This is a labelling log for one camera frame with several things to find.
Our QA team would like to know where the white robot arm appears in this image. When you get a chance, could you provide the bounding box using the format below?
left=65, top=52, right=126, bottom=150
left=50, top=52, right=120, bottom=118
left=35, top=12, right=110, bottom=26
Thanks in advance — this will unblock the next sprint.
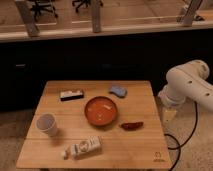
left=158, top=60, right=213, bottom=122

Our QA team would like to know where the wooden table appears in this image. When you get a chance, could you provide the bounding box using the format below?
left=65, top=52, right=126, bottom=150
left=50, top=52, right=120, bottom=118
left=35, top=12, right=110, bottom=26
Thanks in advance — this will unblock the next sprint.
left=16, top=81, right=171, bottom=170

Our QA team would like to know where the orange bowl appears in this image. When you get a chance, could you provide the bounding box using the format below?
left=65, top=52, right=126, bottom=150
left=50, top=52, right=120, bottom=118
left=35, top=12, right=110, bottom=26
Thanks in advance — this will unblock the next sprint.
left=84, top=96, right=118, bottom=126

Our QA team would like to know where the white tube with label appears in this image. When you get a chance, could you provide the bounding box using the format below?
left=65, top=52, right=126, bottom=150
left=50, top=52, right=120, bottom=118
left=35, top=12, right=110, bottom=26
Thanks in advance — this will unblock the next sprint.
left=61, top=136, right=102, bottom=159

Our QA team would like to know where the black and white eraser block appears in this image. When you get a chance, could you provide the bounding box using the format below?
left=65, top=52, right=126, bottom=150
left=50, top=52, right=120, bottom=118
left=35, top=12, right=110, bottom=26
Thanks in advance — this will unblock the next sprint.
left=60, top=89, right=84, bottom=101

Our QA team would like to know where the right grey pillar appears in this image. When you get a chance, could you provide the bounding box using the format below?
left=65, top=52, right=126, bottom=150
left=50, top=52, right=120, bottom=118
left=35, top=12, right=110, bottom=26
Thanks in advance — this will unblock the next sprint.
left=182, top=0, right=203, bottom=27

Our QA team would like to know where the grey pillar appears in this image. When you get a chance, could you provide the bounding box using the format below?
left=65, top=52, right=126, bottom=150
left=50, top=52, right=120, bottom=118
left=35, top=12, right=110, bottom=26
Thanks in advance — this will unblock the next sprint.
left=14, top=0, right=39, bottom=37
left=182, top=0, right=203, bottom=27
left=91, top=0, right=101, bottom=33

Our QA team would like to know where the middle grey pillar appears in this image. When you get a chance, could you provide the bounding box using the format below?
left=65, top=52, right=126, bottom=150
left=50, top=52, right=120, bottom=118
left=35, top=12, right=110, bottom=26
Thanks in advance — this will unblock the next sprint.
left=91, top=0, right=101, bottom=33

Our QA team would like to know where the middle office chair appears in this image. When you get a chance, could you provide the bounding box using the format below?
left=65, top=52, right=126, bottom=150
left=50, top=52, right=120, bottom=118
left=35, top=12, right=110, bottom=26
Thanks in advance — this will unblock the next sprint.
left=72, top=0, right=104, bottom=13

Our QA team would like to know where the office chair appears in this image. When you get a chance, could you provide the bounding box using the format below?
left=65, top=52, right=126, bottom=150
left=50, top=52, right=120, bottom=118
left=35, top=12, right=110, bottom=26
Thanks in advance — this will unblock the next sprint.
left=72, top=0, right=104, bottom=13
left=28, top=0, right=58, bottom=21

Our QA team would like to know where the left office chair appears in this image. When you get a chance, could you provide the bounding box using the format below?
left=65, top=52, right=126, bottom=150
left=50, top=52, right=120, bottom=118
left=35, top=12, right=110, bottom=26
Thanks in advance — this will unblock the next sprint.
left=28, top=0, right=58, bottom=21

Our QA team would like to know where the left grey pillar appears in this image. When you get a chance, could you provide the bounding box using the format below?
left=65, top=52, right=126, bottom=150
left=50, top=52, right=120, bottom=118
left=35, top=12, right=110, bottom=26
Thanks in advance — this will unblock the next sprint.
left=14, top=0, right=39, bottom=37

